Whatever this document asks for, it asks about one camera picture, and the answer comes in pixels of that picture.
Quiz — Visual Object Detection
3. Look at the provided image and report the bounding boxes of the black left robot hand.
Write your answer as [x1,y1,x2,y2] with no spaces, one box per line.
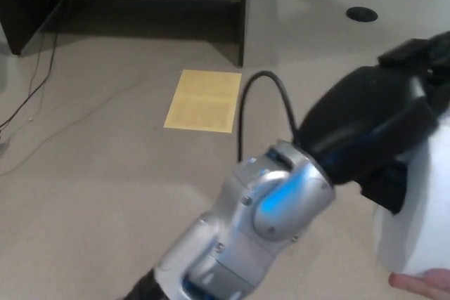
[297,31,450,215]

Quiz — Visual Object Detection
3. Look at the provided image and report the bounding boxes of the person's bare hand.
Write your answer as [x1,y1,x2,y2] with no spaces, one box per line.
[388,266,450,300]

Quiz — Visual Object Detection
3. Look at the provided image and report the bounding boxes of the white toilet paper roll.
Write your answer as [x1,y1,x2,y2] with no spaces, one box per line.
[372,103,450,276]

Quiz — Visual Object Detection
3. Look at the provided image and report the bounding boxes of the round black floor grommet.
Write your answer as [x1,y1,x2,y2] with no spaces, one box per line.
[346,6,379,22]

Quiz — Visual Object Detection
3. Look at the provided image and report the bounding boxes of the yellow paper sheet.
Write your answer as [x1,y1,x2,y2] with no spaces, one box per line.
[163,70,243,134]

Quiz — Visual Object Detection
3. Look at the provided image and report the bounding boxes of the dark wooden desk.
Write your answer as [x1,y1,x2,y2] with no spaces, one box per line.
[0,0,256,68]

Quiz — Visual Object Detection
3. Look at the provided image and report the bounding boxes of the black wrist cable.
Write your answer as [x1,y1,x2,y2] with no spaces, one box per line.
[237,71,302,164]

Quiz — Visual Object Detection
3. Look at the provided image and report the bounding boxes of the thin grey floor cable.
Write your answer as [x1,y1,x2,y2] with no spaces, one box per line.
[0,70,182,176]

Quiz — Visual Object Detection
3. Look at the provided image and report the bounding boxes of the black power cable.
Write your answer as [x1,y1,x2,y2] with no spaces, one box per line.
[0,0,79,129]

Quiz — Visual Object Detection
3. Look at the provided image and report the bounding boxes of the thin black cable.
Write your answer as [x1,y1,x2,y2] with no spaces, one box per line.
[27,36,45,99]

